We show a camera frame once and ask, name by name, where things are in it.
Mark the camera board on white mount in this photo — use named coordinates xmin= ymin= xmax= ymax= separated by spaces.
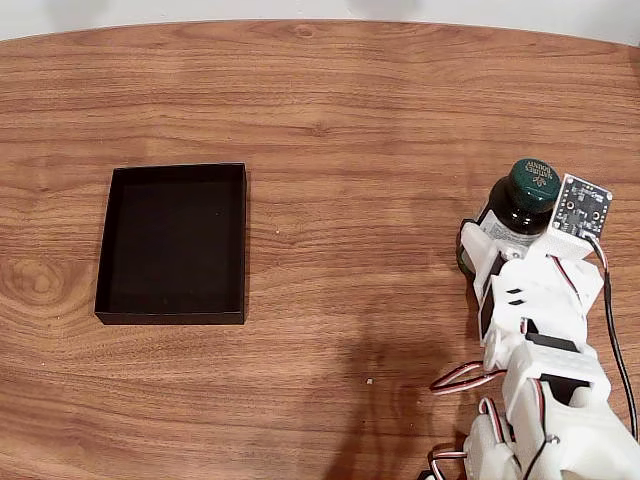
xmin=532 ymin=172 xmax=616 ymax=262

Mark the green-capped pill bottle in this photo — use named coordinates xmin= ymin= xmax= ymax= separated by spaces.
xmin=455 ymin=156 xmax=562 ymax=275

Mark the gripper servo wire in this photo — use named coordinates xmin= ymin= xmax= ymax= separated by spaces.
xmin=549 ymin=254 xmax=584 ymax=306

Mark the black shallow box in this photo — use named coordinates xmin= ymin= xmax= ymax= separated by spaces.
xmin=94 ymin=162 xmax=249 ymax=326

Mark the red white black servo wire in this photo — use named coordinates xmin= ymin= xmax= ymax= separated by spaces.
xmin=429 ymin=446 xmax=469 ymax=480
xmin=430 ymin=360 xmax=506 ymax=396

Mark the black camera cable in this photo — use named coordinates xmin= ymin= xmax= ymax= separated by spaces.
xmin=584 ymin=233 xmax=640 ymax=441

